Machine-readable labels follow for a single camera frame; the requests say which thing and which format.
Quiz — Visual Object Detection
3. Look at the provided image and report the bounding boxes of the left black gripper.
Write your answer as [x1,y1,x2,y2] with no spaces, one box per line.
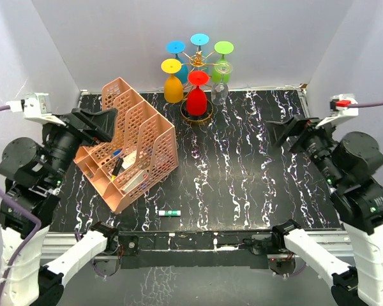
[43,105,117,186]

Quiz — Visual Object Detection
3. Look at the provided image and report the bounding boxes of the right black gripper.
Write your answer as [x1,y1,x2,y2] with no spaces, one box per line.
[264,113,342,186]

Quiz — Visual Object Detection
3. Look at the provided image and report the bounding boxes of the yellow wine glass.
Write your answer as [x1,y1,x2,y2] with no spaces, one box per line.
[161,58,183,104]

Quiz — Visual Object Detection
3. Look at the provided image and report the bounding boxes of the red wine glass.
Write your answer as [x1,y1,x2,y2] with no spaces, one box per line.
[186,71,209,116]

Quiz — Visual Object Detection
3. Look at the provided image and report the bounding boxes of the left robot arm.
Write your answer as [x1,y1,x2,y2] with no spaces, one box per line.
[0,108,119,305]

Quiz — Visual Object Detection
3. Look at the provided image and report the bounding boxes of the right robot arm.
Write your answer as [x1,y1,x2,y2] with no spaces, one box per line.
[266,115,383,305]

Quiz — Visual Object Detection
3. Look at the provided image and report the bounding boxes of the clear wine glass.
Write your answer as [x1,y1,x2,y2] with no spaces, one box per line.
[211,64,233,106]

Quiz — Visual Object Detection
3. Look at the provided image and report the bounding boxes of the green wine glass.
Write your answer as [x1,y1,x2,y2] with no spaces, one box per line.
[211,41,234,84]

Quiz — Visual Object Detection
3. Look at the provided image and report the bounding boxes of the blue wine glass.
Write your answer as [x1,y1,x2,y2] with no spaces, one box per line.
[166,40,189,84]

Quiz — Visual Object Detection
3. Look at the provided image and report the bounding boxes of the cyan wine glass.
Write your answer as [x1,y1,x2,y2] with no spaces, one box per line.
[190,33,209,56]

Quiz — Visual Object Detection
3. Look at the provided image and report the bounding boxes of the black yellow marker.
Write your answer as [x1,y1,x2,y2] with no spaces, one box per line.
[112,157,123,178]

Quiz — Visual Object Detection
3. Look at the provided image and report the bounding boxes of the pink plastic file organizer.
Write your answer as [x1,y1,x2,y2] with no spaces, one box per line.
[74,77,179,214]

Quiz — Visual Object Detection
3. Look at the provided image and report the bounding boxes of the silver box in organizer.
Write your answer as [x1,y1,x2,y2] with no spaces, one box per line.
[121,170,148,193]

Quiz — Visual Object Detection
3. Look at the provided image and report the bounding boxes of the green white glue stick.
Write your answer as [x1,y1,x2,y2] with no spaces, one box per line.
[158,210,181,217]

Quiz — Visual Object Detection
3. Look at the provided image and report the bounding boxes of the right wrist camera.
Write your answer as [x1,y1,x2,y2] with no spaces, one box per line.
[316,94,359,129]

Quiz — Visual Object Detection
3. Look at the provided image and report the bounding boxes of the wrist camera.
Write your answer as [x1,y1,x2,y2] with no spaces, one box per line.
[316,94,359,129]
[5,92,66,126]

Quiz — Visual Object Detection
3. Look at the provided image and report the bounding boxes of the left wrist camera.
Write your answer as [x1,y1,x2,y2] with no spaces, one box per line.
[5,92,66,126]

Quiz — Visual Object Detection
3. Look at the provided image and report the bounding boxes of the gold wire glass rack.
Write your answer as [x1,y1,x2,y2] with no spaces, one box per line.
[180,47,218,124]

